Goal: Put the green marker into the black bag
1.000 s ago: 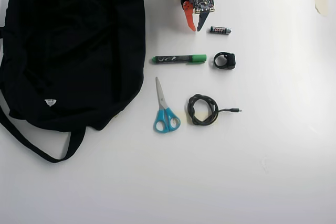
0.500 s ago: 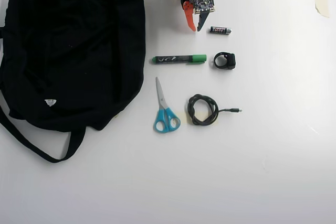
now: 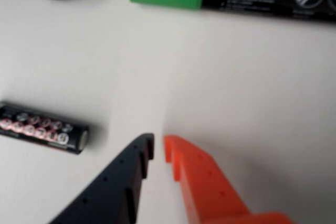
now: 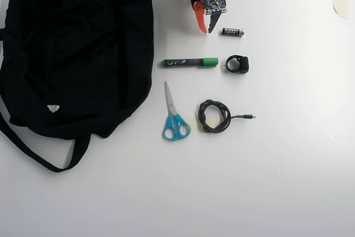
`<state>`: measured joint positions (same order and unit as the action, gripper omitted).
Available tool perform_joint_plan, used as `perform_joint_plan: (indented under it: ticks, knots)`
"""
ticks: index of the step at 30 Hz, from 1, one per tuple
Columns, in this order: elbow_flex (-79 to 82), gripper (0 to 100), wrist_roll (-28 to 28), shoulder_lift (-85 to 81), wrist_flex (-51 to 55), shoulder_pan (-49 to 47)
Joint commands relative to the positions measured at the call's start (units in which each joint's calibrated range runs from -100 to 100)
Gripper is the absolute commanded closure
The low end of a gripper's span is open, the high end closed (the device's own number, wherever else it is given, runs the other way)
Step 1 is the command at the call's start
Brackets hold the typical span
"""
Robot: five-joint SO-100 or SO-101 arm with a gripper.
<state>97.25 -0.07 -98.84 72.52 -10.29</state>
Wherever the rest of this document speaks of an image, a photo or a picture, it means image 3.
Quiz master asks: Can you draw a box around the dark navy gripper finger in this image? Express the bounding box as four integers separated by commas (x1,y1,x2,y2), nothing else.
48,133,155,224

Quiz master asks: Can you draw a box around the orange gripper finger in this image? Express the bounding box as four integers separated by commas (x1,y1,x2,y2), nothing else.
163,134,295,224

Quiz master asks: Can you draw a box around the black AA battery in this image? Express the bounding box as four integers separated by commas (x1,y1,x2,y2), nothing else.
0,101,89,156

